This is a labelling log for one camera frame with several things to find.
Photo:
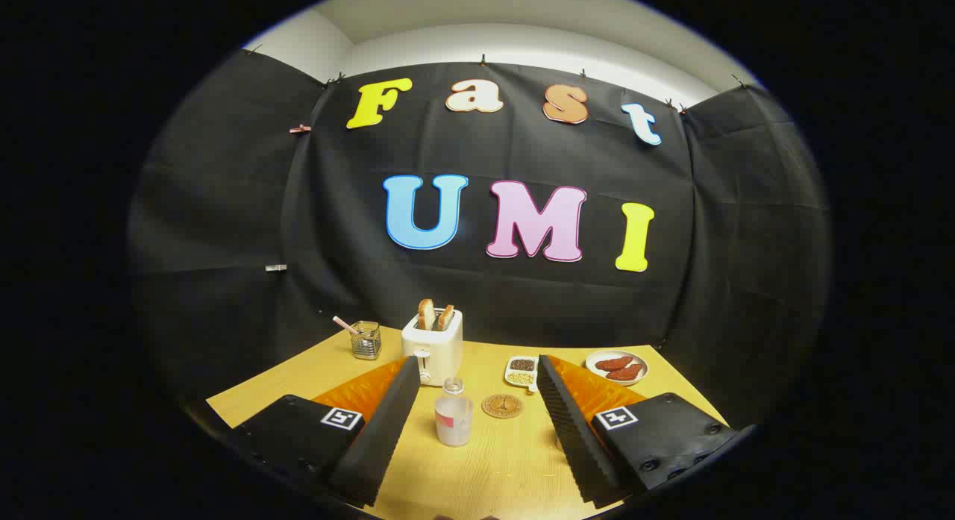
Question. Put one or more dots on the white divided bean dish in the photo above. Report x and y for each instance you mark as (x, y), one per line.
(521, 371)

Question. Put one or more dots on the wooden table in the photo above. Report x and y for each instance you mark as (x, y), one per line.
(485, 475)

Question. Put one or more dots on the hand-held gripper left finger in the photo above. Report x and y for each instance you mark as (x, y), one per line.
(380, 438)

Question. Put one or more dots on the round wooden coaster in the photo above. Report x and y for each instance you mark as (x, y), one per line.
(502, 406)

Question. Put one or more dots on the white toaster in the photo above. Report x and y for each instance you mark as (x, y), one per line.
(440, 348)

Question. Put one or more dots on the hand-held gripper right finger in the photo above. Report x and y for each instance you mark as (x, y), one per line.
(573, 430)

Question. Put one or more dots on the clear juice bottle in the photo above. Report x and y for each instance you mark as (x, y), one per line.
(453, 423)

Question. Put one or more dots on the red sausage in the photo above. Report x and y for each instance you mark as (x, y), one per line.
(613, 363)
(627, 372)

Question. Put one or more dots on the black backdrop cloth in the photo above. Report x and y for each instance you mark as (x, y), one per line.
(336, 229)

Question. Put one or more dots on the pink striped straw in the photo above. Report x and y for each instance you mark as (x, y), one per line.
(345, 324)

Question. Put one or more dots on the toasted bread slice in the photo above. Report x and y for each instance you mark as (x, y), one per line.
(445, 317)
(425, 315)

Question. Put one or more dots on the white oval plate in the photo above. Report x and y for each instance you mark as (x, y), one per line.
(597, 373)

